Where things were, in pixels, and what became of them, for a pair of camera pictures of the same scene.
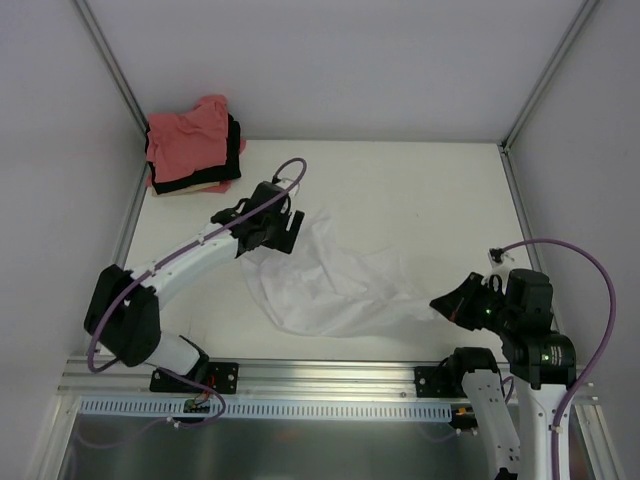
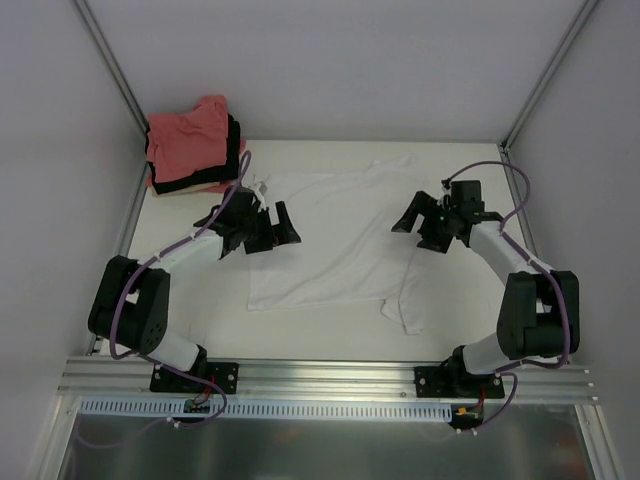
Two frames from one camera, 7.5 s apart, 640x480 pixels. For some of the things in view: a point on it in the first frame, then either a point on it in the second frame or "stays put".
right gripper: (473, 304) → (428, 225)
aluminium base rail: (281, 378) stays put
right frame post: (578, 22) stays put
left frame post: (114, 71) stays put
